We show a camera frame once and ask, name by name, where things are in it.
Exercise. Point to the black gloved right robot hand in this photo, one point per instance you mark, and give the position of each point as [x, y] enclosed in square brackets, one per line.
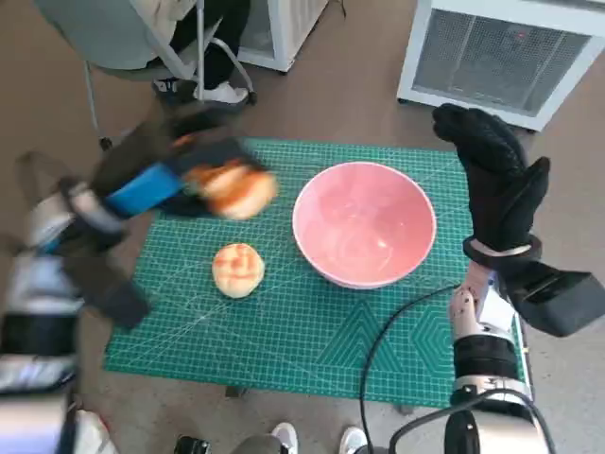
[501, 198]

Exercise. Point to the large white mesh cabinet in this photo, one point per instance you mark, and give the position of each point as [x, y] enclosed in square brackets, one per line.
[501, 52]

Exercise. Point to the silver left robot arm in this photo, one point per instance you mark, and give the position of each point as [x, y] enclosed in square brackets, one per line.
[38, 284]

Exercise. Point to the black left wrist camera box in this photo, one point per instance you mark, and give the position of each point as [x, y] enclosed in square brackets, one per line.
[118, 298]

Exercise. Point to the person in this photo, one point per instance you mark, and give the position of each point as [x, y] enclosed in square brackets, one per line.
[222, 47]
[94, 432]

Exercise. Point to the green cutting mat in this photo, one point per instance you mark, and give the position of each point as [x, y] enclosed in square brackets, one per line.
[293, 331]

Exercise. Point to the grey chair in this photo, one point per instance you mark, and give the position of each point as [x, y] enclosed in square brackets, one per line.
[104, 33]

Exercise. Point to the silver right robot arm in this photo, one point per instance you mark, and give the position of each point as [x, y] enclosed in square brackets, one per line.
[482, 359]

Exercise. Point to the round toy bread bun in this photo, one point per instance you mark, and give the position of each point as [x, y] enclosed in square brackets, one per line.
[241, 191]
[238, 272]

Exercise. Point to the black table clamp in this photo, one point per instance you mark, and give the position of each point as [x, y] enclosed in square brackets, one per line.
[407, 409]
[235, 392]

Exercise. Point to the pink bowl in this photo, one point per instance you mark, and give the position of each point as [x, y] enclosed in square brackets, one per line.
[364, 227]

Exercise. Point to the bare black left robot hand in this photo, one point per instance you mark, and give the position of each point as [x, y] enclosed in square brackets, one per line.
[142, 184]

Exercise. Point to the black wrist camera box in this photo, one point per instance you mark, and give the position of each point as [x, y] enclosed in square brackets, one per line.
[118, 298]
[553, 302]

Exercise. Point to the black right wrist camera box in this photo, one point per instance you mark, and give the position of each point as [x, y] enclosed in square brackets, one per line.
[553, 302]

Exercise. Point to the white shoe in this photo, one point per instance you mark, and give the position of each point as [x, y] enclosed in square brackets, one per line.
[353, 440]
[286, 437]

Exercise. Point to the small white mesh cabinet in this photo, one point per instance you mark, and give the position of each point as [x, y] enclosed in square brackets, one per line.
[283, 28]

